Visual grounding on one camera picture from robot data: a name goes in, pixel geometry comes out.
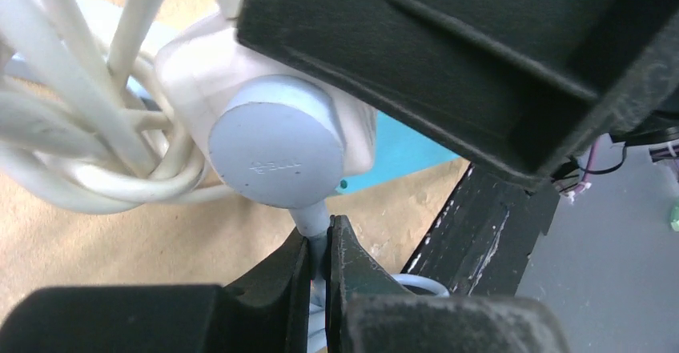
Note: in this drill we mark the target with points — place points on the light blue power strip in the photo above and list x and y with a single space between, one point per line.
102 17

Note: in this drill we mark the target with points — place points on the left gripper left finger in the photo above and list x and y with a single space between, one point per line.
265 310

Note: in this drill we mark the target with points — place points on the white cube socket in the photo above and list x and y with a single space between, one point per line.
202 68

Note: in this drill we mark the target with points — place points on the light blue round plug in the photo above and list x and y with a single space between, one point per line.
279 143

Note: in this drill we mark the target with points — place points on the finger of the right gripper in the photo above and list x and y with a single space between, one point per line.
515 86

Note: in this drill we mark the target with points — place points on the teal rectangular box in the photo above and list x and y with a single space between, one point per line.
400 151

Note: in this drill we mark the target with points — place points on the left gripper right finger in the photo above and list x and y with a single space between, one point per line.
367 310

